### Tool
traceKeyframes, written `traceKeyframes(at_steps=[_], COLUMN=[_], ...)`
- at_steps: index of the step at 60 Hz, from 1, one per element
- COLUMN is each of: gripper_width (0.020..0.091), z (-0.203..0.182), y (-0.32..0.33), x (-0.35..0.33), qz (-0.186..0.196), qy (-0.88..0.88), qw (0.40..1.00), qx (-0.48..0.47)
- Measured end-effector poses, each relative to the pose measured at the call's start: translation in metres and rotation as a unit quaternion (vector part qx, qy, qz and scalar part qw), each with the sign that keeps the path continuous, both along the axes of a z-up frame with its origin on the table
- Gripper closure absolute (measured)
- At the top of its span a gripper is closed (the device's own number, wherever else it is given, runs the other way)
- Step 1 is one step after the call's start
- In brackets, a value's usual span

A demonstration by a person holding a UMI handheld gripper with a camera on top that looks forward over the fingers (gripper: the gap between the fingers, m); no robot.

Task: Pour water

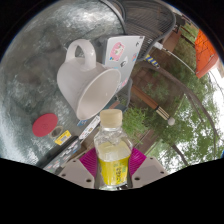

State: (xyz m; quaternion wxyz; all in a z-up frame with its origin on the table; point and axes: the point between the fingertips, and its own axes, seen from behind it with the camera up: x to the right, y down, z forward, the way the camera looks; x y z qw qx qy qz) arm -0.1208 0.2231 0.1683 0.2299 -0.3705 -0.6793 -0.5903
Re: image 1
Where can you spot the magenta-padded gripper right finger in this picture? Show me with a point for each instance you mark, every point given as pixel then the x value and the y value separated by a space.
pixel 146 170

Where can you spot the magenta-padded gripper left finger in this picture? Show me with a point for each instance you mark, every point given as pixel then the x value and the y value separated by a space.
pixel 83 170

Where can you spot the clear bottle with yellow label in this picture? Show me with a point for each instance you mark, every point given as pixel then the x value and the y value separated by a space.
pixel 113 166

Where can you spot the yellow card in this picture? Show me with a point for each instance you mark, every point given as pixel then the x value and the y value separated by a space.
pixel 62 137

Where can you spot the small dark round disc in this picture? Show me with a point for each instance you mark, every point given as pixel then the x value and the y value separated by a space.
pixel 55 132

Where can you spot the white mug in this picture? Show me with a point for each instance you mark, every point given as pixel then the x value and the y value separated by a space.
pixel 80 83

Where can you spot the blue and yellow striped cone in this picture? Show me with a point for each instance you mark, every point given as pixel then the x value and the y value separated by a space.
pixel 151 61

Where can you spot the silver laptop with stickers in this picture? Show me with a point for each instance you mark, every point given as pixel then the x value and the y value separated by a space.
pixel 128 50

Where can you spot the orange canopy tent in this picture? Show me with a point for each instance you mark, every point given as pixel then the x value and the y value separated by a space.
pixel 205 53

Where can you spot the wooden bench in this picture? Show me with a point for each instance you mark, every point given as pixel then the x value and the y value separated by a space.
pixel 171 40

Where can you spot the grey mesh chair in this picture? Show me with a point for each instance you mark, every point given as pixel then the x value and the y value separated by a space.
pixel 146 20

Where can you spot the striped globe lamp post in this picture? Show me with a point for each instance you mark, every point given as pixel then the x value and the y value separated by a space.
pixel 150 105

